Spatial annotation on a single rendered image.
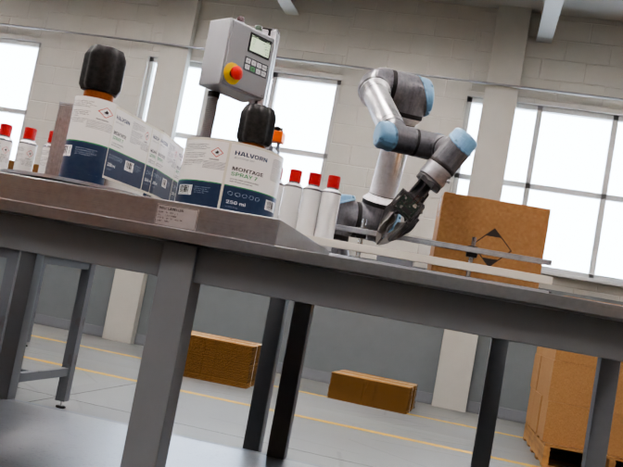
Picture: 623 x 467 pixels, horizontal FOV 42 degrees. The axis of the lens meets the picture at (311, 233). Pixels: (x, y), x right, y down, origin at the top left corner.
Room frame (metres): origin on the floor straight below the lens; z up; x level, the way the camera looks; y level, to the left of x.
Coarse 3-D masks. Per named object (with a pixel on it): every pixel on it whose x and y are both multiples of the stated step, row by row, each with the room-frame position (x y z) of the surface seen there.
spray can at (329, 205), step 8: (328, 176) 2.15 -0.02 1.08; (336, 176) 2.14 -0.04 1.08; (328, 184) 2.14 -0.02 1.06; (336, 184) 2.14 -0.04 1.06; (328, 192) 2.13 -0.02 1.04; (336, 192) 2.13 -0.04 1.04; (328, 200) 2.13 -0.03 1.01; (336, 200) 2.13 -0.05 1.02; (320, 208) 2.14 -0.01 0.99; (328, 208) 2.13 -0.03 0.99; (336, 208) 2.14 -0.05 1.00; (320, 216) 2.14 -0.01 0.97; (328, 216) 2.13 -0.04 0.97; (336, 216) 2.14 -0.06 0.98; (320, 224) 2.13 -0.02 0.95; (328, 224) 2.13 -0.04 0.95; (320, 232) 2.13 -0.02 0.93; (328, 232) 2.13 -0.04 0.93; (328, 248) 2.14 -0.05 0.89
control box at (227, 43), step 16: (224, 32) 2.21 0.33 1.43; (240, 32) 2.22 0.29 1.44; (256, 32) 2.26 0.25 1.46; (208, 48) 2.26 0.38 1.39; (224, 48) 2.20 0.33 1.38; (240, 48) 2.23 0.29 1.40; (272, 48) 2.31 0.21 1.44; (208, 64) 2.25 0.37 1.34; (224, 64) 2.20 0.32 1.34; (240, 64) 2.24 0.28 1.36; (208, 80) 2.24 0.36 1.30; (224, 80) 2.21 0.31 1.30; (240, 80) 2.25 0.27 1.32; (256, 80) 2.29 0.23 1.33; (240, 96) 2.31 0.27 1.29; (256, 96) 2.30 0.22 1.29
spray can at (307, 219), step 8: (312, 176) 2.15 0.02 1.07; (320, 176) 2.15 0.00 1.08; (312, 184) 2.15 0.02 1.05; (304, 192) 2.15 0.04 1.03; (312, 192) 2.14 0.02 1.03; (320, 192) 2.15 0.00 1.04; (304, 200) 2.14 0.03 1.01; (312, 200) 2.14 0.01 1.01; (320, 200) 2.16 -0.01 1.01; (304, 208) 2.14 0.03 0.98; (312, 208) 2.14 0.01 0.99; (304, 216) 2.14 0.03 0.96; (312, 216) 2.14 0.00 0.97; (304, 224) 2.14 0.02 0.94; (312, 224) 2.15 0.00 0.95; (304, 232) 2.14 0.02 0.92; (312, 232) 2.15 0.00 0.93
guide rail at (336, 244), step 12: (312, 240) 2.12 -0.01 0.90; (324, 240) 2.11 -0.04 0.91; (336, 240) 2.11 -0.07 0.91; (372, 252) 2.09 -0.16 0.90; (384, 252) 2.08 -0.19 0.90; (396, 252) 2.08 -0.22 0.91; (408, 252) 2.08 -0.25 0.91; (432, 264) 2.07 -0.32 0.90; (444, 264) 2.06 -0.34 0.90; (456, 264) 2.05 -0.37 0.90; (468, 264) 2.05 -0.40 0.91; (504, 276) 2.04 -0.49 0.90; (516, 276) 2.03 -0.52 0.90; (528, 276) 2.03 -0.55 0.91; (540, 276) 2.02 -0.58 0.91
